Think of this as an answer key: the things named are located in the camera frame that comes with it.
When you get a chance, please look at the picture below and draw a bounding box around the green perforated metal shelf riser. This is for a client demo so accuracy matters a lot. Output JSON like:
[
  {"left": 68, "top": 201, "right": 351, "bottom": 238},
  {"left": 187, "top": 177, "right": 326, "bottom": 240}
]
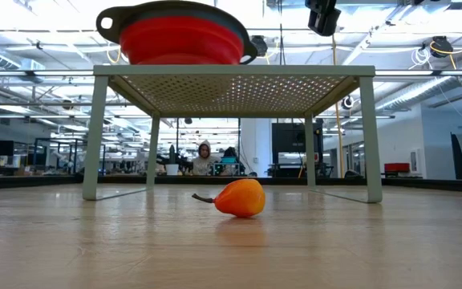
[{"left": 82, "top": 64, "right": 383, "bottom": 204}]

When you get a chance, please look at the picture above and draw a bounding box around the red collapsible colander bowl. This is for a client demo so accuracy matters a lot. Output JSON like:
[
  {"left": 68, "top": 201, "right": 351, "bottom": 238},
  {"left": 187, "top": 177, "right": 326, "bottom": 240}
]
[{"left": 95, "top": 0, "right": 259, "bottom": 66}]

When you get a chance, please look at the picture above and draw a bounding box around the small orange yellow pear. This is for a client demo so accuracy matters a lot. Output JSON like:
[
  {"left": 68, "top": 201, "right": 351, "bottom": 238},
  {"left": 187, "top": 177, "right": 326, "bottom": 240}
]
[{"left": 191, "top": 178, "right": 267, "bottom": 219}]

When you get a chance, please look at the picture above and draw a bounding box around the black workstation table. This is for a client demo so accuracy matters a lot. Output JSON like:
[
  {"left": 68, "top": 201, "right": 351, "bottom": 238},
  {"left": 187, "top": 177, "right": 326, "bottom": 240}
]
[{"left": 268, "top": 162, "right": 335, "bottom": 180}]

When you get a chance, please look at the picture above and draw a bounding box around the red box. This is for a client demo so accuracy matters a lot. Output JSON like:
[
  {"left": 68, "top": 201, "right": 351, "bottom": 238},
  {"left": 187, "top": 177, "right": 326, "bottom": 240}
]
[{"left": 383, "top": 162, "right": 411, "bottom": 174}]

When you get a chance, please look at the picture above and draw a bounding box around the person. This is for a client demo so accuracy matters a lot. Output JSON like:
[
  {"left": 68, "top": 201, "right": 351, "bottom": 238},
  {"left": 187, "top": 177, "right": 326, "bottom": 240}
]
[{"left": 192, "top": 139, "right": 220, "bottom": 177}]

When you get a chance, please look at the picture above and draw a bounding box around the black cable reel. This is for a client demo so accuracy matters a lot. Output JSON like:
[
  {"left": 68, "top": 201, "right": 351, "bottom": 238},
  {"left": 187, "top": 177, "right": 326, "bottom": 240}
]
[{"left": 429, "top": 35, "right": 455, "bottom": 59}]

